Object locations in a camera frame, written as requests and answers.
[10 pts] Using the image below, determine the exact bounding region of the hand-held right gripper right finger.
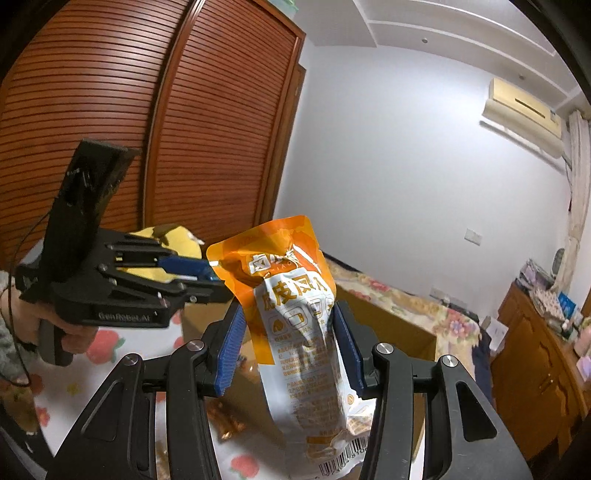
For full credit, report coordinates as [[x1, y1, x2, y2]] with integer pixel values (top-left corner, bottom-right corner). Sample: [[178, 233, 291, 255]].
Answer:
[[332, 300, 534, 480]]

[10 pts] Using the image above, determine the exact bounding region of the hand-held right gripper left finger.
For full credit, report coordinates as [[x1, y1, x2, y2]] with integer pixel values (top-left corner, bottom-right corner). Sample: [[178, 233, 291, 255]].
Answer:
[[46, 302, 247, 480]]

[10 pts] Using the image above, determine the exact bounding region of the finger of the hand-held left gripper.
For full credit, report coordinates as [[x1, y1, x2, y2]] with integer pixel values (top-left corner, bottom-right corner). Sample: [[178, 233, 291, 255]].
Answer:
[[108, 233, 218, 283], [97, 263, 234, 311]]

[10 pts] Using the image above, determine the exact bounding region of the brown cardboard box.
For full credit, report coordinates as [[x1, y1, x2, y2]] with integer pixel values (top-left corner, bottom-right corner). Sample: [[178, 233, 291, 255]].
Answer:
[[182, 277, 437, 462]]

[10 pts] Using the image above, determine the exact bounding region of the orange white snack packet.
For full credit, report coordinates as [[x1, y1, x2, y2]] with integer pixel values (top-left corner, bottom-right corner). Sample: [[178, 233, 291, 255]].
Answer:
[[205, 215, 377, 478]]

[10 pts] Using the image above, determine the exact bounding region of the brown snack packet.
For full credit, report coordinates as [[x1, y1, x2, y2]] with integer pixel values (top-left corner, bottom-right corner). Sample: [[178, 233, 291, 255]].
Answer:
[[205, 399, 250, 444]]

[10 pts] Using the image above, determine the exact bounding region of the person's left hand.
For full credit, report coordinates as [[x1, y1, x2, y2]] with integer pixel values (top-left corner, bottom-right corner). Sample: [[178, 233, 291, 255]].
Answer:
[[0, 288, 100, 355]]

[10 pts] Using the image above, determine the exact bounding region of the yellow plush toy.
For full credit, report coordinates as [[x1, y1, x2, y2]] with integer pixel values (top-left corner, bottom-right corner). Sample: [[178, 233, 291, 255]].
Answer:
[[115, 224, 206, 282]]

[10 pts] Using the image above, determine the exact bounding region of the strawberry flower printed blanket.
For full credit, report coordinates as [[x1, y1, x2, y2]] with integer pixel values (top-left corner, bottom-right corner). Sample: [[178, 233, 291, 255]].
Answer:
[[28, 314, 370, 480]]

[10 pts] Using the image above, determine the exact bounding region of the dark blue cloth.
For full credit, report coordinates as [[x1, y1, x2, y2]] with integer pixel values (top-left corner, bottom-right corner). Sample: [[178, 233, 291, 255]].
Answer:
[[473, 318, 497, 402]]

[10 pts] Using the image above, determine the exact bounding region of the wooden louvered wardrobe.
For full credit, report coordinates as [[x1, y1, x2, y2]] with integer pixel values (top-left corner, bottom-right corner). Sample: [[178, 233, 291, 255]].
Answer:
[[0, 0, 308, 273]]

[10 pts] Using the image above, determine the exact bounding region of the wooden sideboard cabinet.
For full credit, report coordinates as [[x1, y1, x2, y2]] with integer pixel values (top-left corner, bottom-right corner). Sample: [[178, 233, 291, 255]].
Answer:
[[489, 281, 591, 462]]

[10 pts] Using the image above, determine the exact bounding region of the folded patterned cloth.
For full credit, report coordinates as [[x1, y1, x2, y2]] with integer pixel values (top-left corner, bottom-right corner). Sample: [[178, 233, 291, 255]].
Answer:
[[531, 286, 565, 320]]

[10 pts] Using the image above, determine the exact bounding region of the purple plastic bag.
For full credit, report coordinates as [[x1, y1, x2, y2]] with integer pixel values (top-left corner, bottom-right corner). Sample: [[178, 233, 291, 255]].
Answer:
[[521, 260, 556, 288]]

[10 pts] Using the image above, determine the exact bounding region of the blue box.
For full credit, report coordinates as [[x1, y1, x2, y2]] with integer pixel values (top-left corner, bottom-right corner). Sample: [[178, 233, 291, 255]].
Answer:
[[556, 293, 579, 319]]

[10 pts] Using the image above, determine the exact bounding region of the pink thermos jug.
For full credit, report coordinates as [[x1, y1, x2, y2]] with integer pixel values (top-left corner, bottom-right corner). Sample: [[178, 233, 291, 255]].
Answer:
[[575, 318, 591, 357]]

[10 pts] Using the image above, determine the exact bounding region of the cream patterned curtain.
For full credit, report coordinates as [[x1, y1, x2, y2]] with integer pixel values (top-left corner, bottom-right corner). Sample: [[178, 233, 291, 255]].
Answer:
[[556, 108, 591, 296]]

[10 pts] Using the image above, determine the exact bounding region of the white wall air conditioner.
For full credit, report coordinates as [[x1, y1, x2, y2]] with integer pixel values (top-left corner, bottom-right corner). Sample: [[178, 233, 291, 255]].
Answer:
[[480, 78, 566, 160]]

